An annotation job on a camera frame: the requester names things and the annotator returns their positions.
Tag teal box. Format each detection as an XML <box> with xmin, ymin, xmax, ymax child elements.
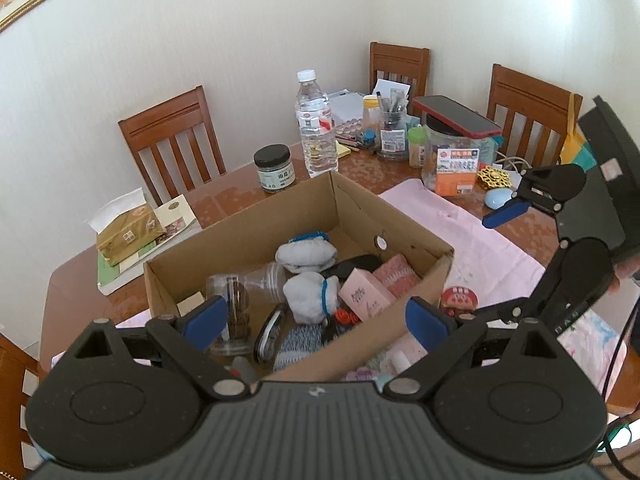
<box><xmin>480</xmin><ymin>135</ymin><xmax>503</xmax><ymax>166</ymax></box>

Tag green book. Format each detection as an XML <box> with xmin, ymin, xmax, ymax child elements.
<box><xmin>96</xmin><ymin>240</ymin><xmax>151</xmax><ymax>296</ymax></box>

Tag clear cookie jar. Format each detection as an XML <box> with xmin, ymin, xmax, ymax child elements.
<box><xmin>205</xmin><ymin>261</ymin><xmax>288</xmax><ymax>357</ymax></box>

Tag clear container orange label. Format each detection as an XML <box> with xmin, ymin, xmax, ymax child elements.
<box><xmin>421</xmin><ymin>115</ymin><xmax>496</xmax><ymax>197</ymax></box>

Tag black slipper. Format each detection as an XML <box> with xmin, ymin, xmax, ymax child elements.
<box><xmin>254</xmin><ymin>304</ymin><xmax>288</xmax><ymax>363</ymax></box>
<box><xmin>320</xmin><ymin>255</ymin><xmax>383</xmax><ymax>281</ymax></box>

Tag green-cap bottle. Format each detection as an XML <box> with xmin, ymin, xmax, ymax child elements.
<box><xmin>407</xmin><ymin>126</ymin><xmax>430</xmax><ymax>170</ymax></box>

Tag white sock blue band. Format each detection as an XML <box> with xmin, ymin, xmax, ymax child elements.
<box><xmin>282</xmin><ymin>271</ymin><xmax>341</xmax><ymax>325</ymax></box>
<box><xmin>275</xmin><ymin>232</ymin><xmax>337</xmax><ymax>273</ymax></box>

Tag blue-grey knitted sock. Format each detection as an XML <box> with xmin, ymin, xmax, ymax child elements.
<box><xmin>272</xmin><ymin>323</ymin><xmax>326</xmax><ymax>373</ymax></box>

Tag yellow bag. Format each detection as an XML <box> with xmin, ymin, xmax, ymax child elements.
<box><xmin>559</xmin><ymin>94</ymin><xmax>598</xmax><ymax>171</ymax></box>

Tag red toy car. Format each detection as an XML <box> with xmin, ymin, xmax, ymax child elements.
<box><xmin>440</xmin><ymin>286</ymin><xmax>480</xmax><ymax>317</ymax></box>

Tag clear water bottle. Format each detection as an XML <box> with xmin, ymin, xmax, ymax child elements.
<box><xmin>294</xmin><ymin>69</ymin><xmax>340</xmax><ymax>178</ymax></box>

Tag yellow-lid jar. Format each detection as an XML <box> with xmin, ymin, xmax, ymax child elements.
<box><xmin>361</xmin><ymin>95</ymin><xmax>383</xmax><ymax>148</ymax></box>

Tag wooden chair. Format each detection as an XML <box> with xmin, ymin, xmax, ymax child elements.
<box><xmin>0</xmin><ymin>332</ymin><xmax>48</xmax><ymax>478</ymax></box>
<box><xmin>369</xmin><ymin>41</ymin><xmax>431</xmax><ymax>106</ymax></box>
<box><xmin>118</xmin><ymin>85</ymin><xmax>227</xmax><ymax>207</ymax></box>
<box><xmin>487</xmin><ymin>63</ymin><xmax>583</xmax><ymax>161</ymax></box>

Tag black cable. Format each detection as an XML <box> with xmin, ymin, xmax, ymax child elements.
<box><xmin>602</xmin><ymin>305</ymin><xmax>640</xmax><ymax>401</ymax></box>

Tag pink card box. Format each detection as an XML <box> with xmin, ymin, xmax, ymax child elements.
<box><xmin>338</xmin><ymin>267</ymin><xmax>396</xmax><ymax>320</ymax></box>

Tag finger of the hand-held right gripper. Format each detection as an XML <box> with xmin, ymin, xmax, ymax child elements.
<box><xmin>449</xmin><ymin>274</ymin><xmax>599</xmax><ymax>337</ymax></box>
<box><xmin>481</xmin><ymin>179</ymin><xmax>569</xmax><ymax>230</ymax></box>

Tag yellow ornament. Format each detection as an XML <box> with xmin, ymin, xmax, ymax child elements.
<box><xmin>475</xmin><ymin>164</ymin><xmax>511</xmax><ymax>192</ymax></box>

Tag glass pen holder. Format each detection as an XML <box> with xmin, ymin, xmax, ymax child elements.
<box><xmin>375</xmin><ymin>89</ymin><xmax>410</xmax><ymax>162</ymax></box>

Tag beige carton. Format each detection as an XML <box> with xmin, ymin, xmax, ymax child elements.
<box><xmin>176</xmin><ymin>292</ymin><xmax>206</xmax><ymax>318</ymax></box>

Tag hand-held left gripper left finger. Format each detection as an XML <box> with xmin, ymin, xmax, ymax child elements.
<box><xmin>67</xmin><ymin>295</ymin><xmax>249</xmax><ymax>403</ymax></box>

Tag pink floral tablecloth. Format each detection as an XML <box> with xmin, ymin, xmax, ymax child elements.
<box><xmin>115</xmin><ymin>177</ymin><xmax>631</xmax><ymax>396</ymax></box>

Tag yellow tissue box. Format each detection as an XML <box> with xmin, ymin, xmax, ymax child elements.
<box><xmin>82</xmin><ymin>187</ymin><xmax>168</xmax><ymax>267</ymax></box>

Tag pink knitted sock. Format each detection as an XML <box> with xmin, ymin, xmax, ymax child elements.
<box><xmin>372</xmin><ymin>254</ymin><xmax>418</xmax><ymax>301</ymax></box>

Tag white papers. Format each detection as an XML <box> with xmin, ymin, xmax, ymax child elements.
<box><xmin>327</xmin><ymin>77</ymin><xmax>416</xmax><ymax>126</ymax></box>

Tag dark-lid glass jar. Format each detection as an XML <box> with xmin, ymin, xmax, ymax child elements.
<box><xmin>253</xmin><ymin>144</ymin><xmax>296</xmax><ymax>194</ymax></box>

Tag cardboard box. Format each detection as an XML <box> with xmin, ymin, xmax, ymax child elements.
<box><xmin>143</xmin><ymin>170</ymin><xmax>456</xmax><ymax>383</ymax></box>

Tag person's right hand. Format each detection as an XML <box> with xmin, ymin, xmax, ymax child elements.
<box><xmin>611</xmin><ymin>255</ymin><xmax>640</xmax><ymax>295</ymax></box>

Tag red phone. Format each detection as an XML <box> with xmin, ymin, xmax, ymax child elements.
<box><xmin>412</xmin><ymin>95</ymin><xmax>503</xmax><ymax>138</ymax></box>

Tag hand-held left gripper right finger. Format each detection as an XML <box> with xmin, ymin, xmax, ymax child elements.
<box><xmin>382</xmin><ymin>296</ymin><xmax>581</xmax><ymax>403</ymax></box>

